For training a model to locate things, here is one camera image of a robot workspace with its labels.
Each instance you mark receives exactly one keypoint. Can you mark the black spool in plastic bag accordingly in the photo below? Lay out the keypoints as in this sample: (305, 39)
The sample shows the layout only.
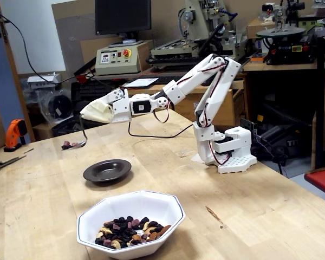
(59, 105)

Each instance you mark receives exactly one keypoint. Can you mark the wooden workbench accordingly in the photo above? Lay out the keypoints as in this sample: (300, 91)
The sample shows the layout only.
(281, 67)

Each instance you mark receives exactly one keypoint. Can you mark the white octagonal bowl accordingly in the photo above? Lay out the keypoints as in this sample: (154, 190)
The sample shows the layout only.
(140, 201)

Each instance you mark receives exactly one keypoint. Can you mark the white plastic box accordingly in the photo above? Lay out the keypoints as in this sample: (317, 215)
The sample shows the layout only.
(40, 80)

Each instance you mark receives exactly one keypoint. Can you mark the masking tape strip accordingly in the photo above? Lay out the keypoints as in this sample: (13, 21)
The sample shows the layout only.
(197, 159)

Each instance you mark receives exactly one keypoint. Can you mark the black scroll saw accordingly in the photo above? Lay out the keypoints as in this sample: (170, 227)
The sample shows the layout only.
(287, 51)

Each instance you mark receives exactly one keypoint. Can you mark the black computer monitor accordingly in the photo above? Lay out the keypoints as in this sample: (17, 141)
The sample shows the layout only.
(122, 16)

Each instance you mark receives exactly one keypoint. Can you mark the black shop vacuum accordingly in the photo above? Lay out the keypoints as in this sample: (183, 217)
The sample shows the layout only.
(292, 142)

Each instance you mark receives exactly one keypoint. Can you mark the black plastic case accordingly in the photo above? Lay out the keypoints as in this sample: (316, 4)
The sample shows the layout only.
(81, 92)

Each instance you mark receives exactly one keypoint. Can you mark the large cardboard sheet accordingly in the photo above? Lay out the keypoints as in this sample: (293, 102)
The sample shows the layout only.
(75, 40)

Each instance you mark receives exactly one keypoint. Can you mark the wooden desk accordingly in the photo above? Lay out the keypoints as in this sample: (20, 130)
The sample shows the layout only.
(149, 89)

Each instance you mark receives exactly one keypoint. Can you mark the brown round plate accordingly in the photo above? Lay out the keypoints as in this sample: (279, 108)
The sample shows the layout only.
(107, 169)

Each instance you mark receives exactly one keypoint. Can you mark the green cardboard box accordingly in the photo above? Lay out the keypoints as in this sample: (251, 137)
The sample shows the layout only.
(314, 24)

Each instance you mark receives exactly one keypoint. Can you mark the bent metal spoon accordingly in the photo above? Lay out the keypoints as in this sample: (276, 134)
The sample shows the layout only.
(83, 143)

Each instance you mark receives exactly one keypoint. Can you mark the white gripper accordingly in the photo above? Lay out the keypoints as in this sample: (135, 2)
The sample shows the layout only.
(121, 110)

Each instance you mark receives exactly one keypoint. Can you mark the scooped dried fruit pieces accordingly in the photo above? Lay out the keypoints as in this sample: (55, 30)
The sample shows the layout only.
(67, 145)

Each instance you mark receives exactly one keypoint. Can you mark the beige masking tape wrap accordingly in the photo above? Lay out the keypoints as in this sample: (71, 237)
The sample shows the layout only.
(97, 111)

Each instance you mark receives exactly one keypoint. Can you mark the beige control box red button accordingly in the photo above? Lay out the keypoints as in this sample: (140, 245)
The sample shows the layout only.
(116, 63)

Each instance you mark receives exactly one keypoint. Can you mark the green controller board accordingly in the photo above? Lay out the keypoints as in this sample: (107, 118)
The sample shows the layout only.
(247, 125)

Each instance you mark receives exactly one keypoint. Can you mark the red chair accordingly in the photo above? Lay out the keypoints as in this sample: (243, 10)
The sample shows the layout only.
(322, 180)

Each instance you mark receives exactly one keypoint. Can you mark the nut and dried fruit mix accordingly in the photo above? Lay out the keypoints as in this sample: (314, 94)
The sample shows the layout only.
(124, 233)

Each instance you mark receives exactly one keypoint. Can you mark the white paper sheet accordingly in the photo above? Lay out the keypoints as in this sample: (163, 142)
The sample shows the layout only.
(139, 82)

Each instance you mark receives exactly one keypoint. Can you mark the black keyboard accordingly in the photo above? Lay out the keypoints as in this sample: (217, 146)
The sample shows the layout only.
(162, 79)

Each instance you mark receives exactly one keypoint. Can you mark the brown cardboard box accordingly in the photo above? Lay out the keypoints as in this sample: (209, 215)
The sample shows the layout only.
(256, 28)

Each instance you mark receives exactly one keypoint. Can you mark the beige milling machine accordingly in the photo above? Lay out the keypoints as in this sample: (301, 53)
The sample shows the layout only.
(203, 29)

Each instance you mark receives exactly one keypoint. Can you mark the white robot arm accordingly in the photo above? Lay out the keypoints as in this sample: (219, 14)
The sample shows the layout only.
(219, 86)

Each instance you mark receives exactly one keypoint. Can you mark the flat cardboard pieces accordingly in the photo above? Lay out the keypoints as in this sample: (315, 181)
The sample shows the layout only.
(2, 159)

